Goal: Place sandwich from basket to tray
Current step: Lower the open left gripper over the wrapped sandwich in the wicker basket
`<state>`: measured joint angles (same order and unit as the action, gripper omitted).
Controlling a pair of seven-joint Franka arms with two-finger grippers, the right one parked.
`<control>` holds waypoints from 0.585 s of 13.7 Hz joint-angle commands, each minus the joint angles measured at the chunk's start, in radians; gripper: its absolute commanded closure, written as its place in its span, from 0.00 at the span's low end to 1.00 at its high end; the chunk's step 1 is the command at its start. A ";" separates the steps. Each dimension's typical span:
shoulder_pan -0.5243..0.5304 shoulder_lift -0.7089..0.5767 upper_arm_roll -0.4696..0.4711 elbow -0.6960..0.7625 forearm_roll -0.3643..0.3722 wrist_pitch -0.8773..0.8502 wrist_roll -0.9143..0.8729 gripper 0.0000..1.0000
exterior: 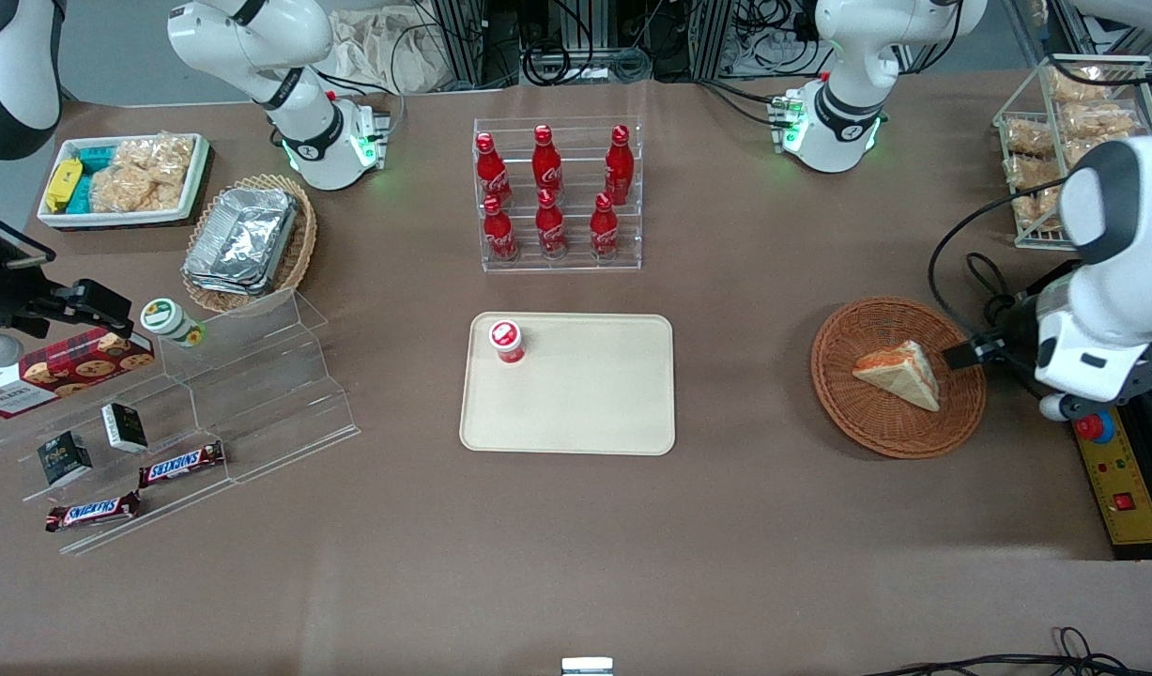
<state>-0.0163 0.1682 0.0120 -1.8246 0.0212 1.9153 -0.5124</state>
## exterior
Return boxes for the clear acrylic bottle rack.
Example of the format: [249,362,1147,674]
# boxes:
[472,116,644,274]

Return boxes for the small black box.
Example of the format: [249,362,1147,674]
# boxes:
[100,402,150,454]
[36,430,95,488]

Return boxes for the red cola bottle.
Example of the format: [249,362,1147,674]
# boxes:
[482,195,519,263]
[474,132,514,207]
[589,192,622,262]
[531,124,564,198]
[534,188,569,260]
[603,124,636,207]

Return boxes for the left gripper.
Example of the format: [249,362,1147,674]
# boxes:
[942,299,1151,403]

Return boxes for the clear bag of crackers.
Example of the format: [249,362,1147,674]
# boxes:
[89,137,195,214]

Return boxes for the green white small bottle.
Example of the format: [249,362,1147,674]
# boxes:
[140,298,207,349]

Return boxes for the silver foil packets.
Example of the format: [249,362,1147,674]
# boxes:
[183,186,300,298]

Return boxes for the black floor cable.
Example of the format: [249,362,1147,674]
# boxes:
[862,626,1152,676]

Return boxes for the white rectangular snack bin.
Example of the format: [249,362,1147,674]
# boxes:
[37,133,211,230]

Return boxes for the yellow control box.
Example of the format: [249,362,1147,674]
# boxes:
[1070,402,1152,561]

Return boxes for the grey arm base connector box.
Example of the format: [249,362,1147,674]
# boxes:
[767,89,809,153]
[358,105,394,172]

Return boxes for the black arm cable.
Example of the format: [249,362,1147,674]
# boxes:
[927,177,1076,331]

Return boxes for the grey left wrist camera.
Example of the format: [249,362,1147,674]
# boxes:
[1038,392,1104,424]

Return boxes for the red white small can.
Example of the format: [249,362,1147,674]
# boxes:
[487,319,528,366]

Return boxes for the bagged pastry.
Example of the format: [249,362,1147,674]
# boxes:
[1002,118,1057,157]
[1048,64,1110,104]
[1006,154,1068,191]
[1062,101,1142,140]
[1011,188,1068,234]

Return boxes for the aluminium frame profile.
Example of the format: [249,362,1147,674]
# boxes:
[686,0,738,83]
[432,0,488,87]

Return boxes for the round brown wicker basket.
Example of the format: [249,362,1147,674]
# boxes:
[809,296,989,461]

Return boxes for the red tartan Walkers cookie box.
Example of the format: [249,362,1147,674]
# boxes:
[0,326,157,420]

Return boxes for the beige cloth bag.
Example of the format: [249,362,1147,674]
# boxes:
[328,6,456,96]

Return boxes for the yellow snack packet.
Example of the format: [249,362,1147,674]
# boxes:
[46,158,84,213]

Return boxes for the triangular sandwich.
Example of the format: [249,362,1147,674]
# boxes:
[851,339,942,413]

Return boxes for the clear acrylic stepped stand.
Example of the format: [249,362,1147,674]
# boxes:
[0,371,235,557]
[156,289,361,486]

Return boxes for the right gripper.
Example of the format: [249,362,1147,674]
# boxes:
[0,208,134,339]

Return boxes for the black cable bundle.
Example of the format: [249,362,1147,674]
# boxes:
[517,0,655,85]

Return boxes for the oval wicker basket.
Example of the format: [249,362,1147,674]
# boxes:
[180,174,318,315]

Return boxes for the beige plastic tray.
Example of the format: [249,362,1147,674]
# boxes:
[458,312,678,457]

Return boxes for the Snickers bar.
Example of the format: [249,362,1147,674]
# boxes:
[138,440,227,490]
[44,490,143,534]

